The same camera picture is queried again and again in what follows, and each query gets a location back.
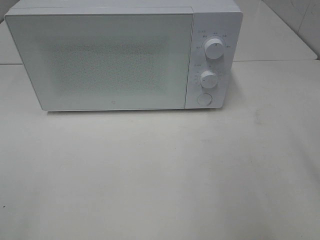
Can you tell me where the white microwave oven body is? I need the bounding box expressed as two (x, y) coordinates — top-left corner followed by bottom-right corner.
(4, 0), (243, 111)

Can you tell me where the round white door button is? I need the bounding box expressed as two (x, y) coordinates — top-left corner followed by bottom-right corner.
(197, 93), (213, 106)

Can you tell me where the white microwave door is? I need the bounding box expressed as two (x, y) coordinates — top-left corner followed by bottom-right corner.
(6, 14), (193, 111)

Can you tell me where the white upper power knob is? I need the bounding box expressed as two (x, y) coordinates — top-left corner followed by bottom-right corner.
(203, 36), (225, 60)

